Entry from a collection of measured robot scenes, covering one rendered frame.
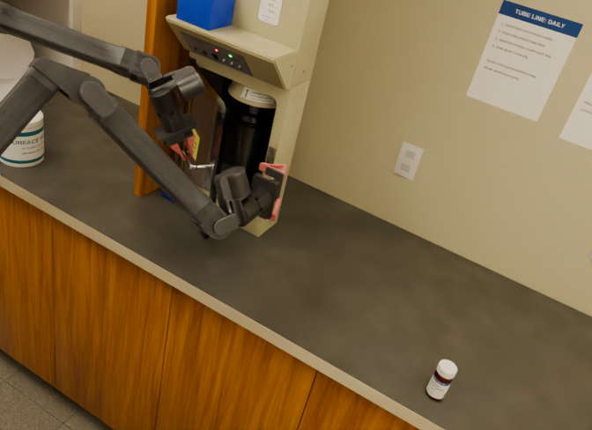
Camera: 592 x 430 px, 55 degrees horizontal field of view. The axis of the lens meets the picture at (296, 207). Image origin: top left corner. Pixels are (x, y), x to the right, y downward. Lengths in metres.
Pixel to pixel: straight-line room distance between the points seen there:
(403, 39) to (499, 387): 1.00
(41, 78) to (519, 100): 1.23
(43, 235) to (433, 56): 1.29
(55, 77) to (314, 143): 1.08
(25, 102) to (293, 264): 0.85
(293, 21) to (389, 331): 0.81
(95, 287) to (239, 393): 0.54
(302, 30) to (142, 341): 1.01
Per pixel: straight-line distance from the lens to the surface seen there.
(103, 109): 1.12
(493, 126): 1.78
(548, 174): 1.80
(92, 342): 2.01
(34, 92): 1.13
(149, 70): 1.40
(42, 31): 1.45
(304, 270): 1.62
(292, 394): 1.56
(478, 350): 1.60
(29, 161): 1.92
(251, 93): 1.57
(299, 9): 1.43
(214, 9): 1.44
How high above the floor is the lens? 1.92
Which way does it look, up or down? 32 degrees down
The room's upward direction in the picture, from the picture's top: 14 degrees clockwise
